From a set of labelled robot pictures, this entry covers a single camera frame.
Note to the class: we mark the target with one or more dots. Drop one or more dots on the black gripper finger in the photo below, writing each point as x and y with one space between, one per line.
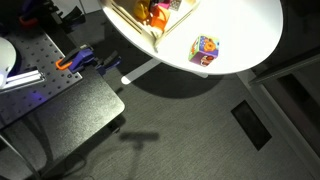
153 5

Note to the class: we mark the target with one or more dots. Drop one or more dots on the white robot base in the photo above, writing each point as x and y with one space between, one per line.
5 56

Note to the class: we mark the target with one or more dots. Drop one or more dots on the shallow wooden box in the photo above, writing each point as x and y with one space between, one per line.
130 23

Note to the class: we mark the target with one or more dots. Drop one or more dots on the magenta toy block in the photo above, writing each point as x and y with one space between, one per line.
164 4

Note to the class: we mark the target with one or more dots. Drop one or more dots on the orange toy block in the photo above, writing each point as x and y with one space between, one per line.
159 18

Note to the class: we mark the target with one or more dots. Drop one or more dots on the small patterned white cube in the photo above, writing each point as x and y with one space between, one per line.
175 4

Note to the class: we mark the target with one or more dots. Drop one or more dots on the white table base leg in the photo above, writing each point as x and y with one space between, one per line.
140 70

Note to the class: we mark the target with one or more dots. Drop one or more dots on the colourful soft picture cube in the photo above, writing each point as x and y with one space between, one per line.
204 50

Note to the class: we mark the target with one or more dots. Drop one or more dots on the purple bar clamp orange pad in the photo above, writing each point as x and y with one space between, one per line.
33 15
80 58

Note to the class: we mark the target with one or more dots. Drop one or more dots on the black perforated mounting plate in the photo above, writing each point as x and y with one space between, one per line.
36 53

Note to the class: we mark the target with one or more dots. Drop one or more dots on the black cart caster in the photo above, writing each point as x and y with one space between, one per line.
114 127

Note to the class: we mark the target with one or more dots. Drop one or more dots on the black cart shelf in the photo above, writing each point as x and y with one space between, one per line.
76 113

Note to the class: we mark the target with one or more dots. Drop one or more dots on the black floor vent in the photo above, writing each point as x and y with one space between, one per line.
251 125

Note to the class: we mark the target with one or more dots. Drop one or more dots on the aluminium extrusion rail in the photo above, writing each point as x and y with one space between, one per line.
25 78

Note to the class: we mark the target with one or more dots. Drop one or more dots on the dark cabinet with white frame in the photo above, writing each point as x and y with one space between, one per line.
293 96

